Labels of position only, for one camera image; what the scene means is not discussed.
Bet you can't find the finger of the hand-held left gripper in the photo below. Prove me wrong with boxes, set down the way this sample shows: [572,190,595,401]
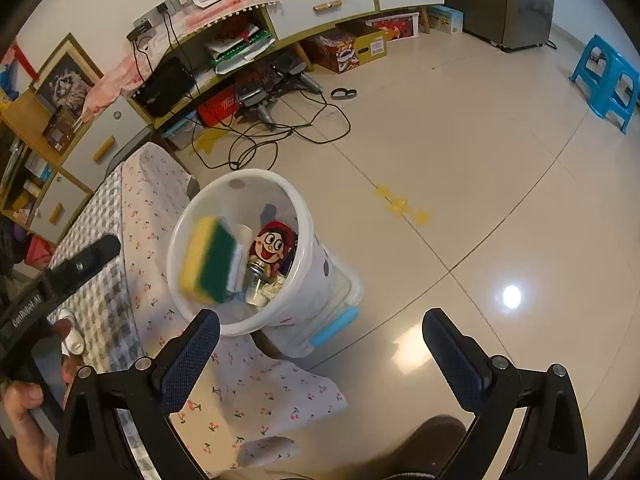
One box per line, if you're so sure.
[42,234,122,306]

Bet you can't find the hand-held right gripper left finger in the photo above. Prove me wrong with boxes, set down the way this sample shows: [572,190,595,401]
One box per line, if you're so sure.
[55,308,221,480]

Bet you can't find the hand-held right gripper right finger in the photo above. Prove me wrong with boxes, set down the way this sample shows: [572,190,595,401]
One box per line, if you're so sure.
[422,308,590,480]

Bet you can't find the small white bottle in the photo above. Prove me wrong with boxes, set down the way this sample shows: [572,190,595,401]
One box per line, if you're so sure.
[60,307,87,356]

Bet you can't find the yellow green sponge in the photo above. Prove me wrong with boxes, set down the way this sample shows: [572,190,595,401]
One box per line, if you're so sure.
[180,216,244,306]

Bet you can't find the white plastic bin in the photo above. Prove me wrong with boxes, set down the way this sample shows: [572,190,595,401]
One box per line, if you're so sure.
[166,169,333,358]

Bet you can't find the red cartoon snack bag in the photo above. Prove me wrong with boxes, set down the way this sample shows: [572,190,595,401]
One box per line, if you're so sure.
[247,220,299,286]

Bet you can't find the person's left hand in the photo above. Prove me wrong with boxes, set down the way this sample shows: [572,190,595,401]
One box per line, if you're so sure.
[0,381,58,480]

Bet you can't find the grey checked quilted blanket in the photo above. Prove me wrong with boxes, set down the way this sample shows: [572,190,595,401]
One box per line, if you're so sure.
[47,162,146,378]

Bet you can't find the cherry print tablecloth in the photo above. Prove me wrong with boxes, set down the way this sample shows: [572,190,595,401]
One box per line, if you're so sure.
[117,141,348,476]

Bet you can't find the dark glass jar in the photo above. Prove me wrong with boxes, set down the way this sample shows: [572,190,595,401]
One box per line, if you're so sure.
[42,106,81,153]

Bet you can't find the tall wooden shelf cabinet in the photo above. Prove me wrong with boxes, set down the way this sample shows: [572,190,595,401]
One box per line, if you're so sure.
[0,90,96,233]

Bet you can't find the framed cat picture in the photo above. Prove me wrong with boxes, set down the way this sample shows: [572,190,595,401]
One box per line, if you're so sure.
[32,34,103,116]

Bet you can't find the pink cloth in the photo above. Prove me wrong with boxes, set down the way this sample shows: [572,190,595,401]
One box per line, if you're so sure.
[80,0,283,121]

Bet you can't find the black printer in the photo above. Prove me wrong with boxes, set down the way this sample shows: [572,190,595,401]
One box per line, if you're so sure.
[135,57,198,117]

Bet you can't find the red flat box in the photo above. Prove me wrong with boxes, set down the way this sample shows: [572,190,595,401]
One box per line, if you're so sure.
[197,85,241,128]

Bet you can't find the black folded devices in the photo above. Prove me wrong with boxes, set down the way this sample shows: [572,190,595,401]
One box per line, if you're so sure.
[235,55,326,128]

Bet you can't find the stack of bags and papers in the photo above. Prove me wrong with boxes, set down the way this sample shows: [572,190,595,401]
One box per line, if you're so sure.
[206,15,276,76]

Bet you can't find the blue plastic stool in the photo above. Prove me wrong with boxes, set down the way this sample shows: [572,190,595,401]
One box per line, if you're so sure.
[569,34,640,135]

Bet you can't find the low wooden cabinet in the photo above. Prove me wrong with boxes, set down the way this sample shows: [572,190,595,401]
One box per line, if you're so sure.
[60,0,446,176]

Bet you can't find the cartoon print cardboard box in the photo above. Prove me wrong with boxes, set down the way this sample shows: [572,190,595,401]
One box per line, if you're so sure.
[302,22,388,73]

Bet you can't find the red framed box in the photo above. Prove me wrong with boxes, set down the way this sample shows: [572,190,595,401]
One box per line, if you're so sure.
[365,12,421,41]

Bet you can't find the blue white box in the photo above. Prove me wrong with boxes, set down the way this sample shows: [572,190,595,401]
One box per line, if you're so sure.
[427,5,465,35]

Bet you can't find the grey refrigerator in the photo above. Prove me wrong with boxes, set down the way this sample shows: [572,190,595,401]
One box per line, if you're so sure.
[442,0,557,53]

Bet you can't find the black floor cables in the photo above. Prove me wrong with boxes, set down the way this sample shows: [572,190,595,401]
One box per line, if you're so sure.
[190,72,352,171]

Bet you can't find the wall power outlet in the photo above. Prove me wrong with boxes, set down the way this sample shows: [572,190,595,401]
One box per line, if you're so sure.
[127,0,193,41]

